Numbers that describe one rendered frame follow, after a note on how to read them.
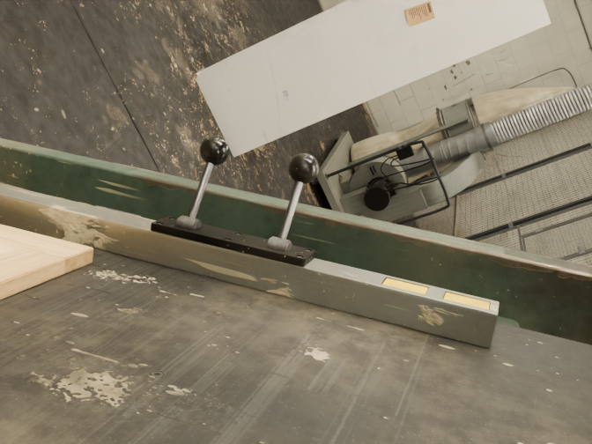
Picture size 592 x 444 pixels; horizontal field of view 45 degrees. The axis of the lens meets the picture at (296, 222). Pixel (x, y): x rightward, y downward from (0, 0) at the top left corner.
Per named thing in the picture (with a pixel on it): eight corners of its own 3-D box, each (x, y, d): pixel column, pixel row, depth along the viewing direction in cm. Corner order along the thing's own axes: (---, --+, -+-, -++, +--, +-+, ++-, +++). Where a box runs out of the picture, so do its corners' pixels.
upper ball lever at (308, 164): (265, 256, 88) (296, 158, 92) (294, 263, 87) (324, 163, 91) (258, 247, 85) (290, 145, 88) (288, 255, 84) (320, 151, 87)
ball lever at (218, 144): (176, 235, 91) (210, 140, 95) (204, 241, 90) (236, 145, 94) (166, 225, 88) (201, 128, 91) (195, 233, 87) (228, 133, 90)
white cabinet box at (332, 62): (222, 59, 508) (508, -78, 438) (258, 134, 522) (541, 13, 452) (192, 74, 453) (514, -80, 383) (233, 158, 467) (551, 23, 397)
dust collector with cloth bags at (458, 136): (333, 136, 706) (559, 43, 631) (362, 199, 723) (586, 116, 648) (304, 179, 582) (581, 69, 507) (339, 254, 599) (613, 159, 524)
